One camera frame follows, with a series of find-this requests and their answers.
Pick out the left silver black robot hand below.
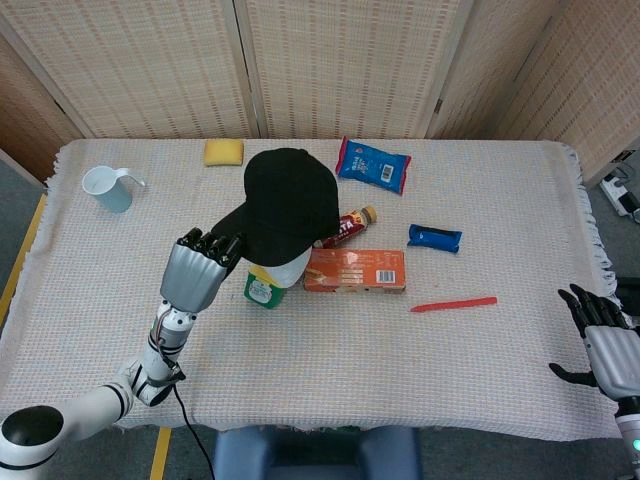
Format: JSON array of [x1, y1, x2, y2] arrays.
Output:
[[159, 227, 245, 314]]

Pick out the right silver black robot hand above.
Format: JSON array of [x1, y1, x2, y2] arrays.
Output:
[[548, 283, 640, 401]]

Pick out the black baseball cap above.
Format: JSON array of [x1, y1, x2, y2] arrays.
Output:
[[211, 147, 342, 268]]

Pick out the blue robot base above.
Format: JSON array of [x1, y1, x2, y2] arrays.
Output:
[[209, 427, 424, 480]]

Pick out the white foam mannequin head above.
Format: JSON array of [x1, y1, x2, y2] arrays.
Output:
[[263, 247, 312, 289]]

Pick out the green yellow-lidded jar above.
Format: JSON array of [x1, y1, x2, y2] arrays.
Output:
[[243, 265, 287, 311]]

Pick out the light blue plastic mug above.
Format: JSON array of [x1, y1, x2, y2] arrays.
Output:
[[81, 165, 147, 215]]

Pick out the yellow sponge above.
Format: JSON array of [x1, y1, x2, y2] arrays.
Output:
[[203, 139, 245, 168]]

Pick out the orange cardboard box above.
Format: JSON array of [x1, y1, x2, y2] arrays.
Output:
[[302, 249, 407, 296]]

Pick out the white power strip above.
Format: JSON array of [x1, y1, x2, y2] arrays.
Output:
[[599, 172, 640, 224]]

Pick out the red plastic stick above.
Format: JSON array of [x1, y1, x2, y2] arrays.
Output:
[[410, 296, 499, 314]]

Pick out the red Costa coffee bottle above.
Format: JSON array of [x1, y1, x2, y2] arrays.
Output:
[[313, 205, 378, 250]]

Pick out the beige woven tablecloth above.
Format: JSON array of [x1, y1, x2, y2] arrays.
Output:
[[0, 138, 621, 442]]

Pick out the blue snack bag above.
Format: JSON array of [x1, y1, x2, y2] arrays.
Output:
[[335, 135, 413, 197]]

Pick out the dark blue cookie pack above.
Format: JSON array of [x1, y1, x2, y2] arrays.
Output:
[[406, 223, 463, 254]]

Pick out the woven folding screen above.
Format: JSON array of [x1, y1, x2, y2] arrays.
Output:
[[0, 0, 640, 189]]

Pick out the black cable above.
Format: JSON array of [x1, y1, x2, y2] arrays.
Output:
[[152, 312, 216, 480]]

